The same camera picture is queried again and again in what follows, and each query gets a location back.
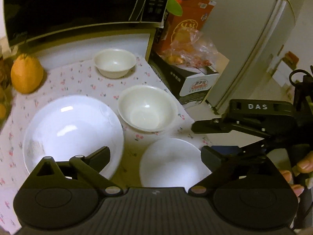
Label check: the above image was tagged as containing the white small bowl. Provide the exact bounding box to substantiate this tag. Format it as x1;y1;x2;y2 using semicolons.
139;138;211;191

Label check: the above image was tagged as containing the plain white plate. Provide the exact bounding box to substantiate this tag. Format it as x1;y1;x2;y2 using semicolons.
23;95;124;179

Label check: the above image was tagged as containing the cream large bowl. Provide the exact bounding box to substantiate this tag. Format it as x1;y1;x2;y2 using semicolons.
117;85;178;132

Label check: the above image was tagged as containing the cream small bowl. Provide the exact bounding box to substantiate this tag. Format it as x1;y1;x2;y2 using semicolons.
93;48;136;79

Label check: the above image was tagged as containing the person's right hand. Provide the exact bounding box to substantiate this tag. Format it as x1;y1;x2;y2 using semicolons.
279;151;313;197

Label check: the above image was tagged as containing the plastic bag of fruit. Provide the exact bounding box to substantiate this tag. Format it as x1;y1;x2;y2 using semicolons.
159;27;218;69

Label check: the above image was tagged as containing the beige refrigerator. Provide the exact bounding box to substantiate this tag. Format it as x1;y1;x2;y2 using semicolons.
202;0;303;113

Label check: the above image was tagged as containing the orange citrus on table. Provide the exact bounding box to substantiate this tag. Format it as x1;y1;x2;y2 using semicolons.
11;54;44;94

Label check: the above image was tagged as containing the glass jar of kumquats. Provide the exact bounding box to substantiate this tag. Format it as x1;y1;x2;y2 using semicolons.
1;54;12;130

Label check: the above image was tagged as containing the orange cardboard fruit box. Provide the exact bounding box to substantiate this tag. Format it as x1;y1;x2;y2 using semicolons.
152;0;216;53

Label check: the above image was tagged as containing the black microwave oven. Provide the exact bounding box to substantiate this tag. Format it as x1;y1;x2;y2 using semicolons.
4;0;168;46

